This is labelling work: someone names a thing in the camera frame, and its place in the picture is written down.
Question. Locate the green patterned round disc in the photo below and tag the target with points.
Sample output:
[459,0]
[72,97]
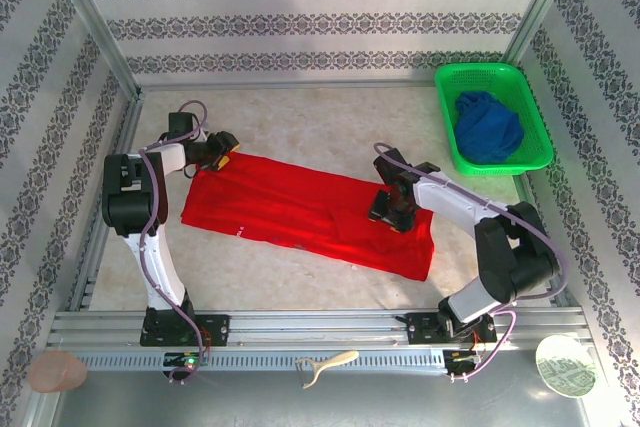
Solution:
[567,367]

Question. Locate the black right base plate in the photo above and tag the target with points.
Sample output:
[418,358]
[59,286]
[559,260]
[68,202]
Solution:
[422,327]

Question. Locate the blue cloth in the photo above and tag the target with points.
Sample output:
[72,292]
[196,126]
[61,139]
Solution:
[490,132]

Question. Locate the small controller board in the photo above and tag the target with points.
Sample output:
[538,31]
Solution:
[462,358]
[186,361]

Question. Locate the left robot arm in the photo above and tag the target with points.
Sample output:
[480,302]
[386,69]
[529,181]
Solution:
[150,257]

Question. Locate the green plastic basket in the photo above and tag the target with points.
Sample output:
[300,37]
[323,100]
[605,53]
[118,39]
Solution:
[535,117]

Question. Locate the aluminium frame post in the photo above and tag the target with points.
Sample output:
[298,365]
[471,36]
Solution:
[542,2]
[95,22]

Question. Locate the cream peeler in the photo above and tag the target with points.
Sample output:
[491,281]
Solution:
[327,363]

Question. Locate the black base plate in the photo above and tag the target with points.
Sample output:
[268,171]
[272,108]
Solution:
[215,329]
[422,327]

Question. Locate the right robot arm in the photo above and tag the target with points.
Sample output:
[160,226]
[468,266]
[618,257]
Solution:
[515,252]

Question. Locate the aluminium back bar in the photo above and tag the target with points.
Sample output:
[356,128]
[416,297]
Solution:
[300,84]

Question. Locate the aluminium side rail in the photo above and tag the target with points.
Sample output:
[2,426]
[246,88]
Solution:
[525,192]
[122,137]

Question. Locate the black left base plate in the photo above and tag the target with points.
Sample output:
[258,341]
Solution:
[215,329]

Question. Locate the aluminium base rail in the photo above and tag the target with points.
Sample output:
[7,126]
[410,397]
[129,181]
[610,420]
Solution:
[310,327]

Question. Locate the red t-shirt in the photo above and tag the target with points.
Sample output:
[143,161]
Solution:
[290,207]

